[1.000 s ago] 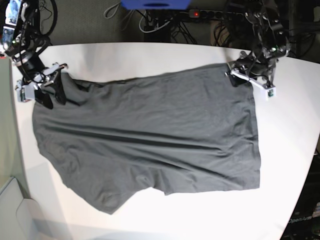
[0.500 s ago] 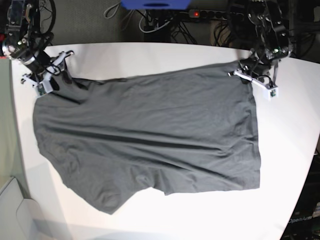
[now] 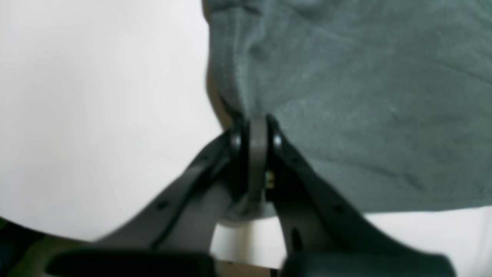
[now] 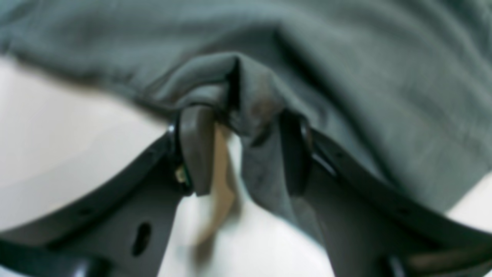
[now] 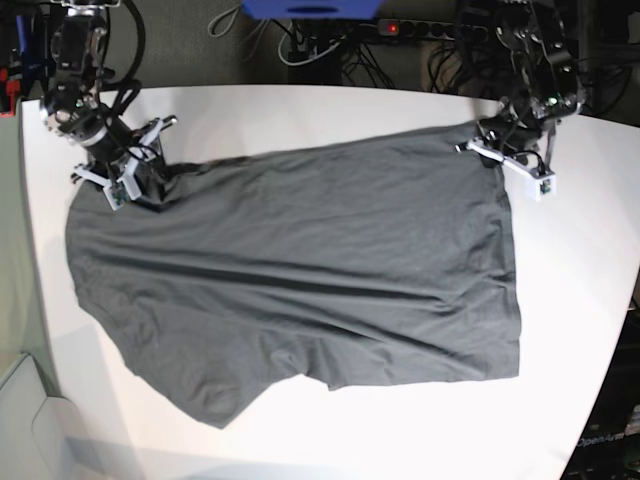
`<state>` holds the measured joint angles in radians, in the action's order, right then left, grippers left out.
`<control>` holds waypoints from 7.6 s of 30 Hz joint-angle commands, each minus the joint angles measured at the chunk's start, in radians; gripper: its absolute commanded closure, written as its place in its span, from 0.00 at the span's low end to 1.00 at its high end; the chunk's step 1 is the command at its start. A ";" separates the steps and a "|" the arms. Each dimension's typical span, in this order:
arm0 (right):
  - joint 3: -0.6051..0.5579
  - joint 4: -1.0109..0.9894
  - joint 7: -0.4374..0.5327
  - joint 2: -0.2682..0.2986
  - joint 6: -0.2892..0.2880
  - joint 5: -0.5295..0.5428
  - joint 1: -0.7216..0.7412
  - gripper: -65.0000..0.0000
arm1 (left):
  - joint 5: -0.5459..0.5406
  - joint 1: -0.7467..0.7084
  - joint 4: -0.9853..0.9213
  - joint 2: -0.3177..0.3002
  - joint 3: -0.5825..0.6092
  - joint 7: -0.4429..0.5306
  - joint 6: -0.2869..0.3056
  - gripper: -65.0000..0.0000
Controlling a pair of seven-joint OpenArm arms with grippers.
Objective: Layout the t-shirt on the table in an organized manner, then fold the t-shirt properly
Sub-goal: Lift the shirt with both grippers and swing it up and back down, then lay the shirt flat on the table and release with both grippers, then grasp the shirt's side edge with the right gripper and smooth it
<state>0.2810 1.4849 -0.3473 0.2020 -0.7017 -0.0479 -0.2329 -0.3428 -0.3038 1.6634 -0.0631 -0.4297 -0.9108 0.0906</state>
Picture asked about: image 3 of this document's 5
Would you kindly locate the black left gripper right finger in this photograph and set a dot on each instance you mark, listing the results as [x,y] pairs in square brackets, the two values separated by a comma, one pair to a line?
[324,234]

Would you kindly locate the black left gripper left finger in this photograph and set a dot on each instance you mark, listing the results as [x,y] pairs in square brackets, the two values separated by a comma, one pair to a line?
[173,234]

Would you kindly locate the dark grey t-shirt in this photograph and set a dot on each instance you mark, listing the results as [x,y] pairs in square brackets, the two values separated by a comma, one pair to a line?
[389,100]

